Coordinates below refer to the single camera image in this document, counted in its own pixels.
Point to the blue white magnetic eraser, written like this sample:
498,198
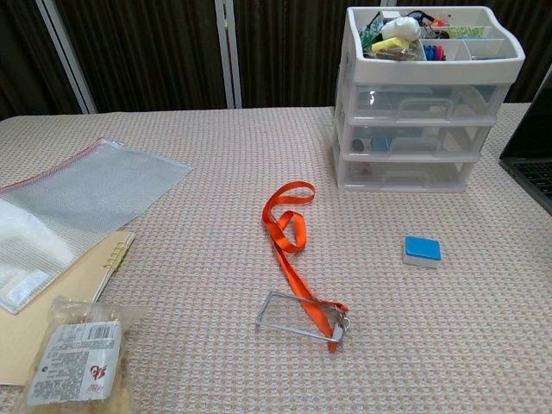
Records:
422,249

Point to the clear drawer with red item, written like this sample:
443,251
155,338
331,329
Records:
448,174

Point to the dark round item inside drawer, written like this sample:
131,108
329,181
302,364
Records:
358,145

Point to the blue item inside drawer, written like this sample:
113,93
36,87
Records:
380,144

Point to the clear drawer with teal item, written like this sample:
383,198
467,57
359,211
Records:
375,101

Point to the clear drawer with blue item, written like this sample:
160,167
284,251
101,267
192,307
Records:
457,138

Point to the beige woven tablecloth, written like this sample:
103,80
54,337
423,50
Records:
215,172

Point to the clear plastic badge holder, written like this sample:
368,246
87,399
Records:
280,312

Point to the clear mesh zipper pouch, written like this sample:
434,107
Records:
86,198

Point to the brown small item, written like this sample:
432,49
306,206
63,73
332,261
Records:
390,54

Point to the yellow plastic item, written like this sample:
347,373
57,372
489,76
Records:
386,44

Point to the dark pleated curtain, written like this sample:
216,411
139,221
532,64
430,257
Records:
151,52

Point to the orange red small item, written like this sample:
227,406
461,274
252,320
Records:
439,21

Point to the clear snack packet with label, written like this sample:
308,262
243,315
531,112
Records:
73,358

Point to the green patterned item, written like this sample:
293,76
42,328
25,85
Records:
466,32

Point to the grey laptop computer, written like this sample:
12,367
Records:
535,129

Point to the beige manila folder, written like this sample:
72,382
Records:
17,345

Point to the white partition frame post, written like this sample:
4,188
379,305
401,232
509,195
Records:
227,52
64,52

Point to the white plastic drawer organizer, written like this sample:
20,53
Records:
431,71

